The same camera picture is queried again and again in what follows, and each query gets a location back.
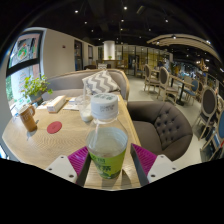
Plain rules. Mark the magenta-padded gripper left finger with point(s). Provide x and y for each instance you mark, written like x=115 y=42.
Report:
x=78 y=159

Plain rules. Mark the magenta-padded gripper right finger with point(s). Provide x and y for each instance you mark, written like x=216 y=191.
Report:
x=145 y=156

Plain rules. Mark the clear green-labelled drink bottle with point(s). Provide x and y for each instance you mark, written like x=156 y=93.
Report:
x=106 y=143

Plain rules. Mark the grey tufted armchair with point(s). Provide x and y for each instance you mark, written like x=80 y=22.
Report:
x=166 y=130

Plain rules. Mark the flat round red coaster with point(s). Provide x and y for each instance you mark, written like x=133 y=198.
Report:
x=54 y=127

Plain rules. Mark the clear plastic cup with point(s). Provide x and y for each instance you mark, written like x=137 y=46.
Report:
x=84 y=111

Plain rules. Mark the beige tissue box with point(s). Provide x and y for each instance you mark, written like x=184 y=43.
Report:
x=56 y=104

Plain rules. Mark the brown and white cup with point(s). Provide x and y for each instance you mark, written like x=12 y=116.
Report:
x=27 y=120

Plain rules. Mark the grey curved sofa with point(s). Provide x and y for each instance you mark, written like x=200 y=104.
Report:
x=66 y=81

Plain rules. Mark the grey chevron cushion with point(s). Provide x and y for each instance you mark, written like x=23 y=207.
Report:
x=100 y=83

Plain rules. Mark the group of dining chairs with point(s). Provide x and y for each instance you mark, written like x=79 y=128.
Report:
x=165 y=80

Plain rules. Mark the green potted plant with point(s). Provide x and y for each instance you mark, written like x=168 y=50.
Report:
x=35 y=86

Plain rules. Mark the dark-framed decorated window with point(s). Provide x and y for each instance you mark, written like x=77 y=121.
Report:
x=23 y=50

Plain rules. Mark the group of ceiling lights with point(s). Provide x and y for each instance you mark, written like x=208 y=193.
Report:
x=125 y=8

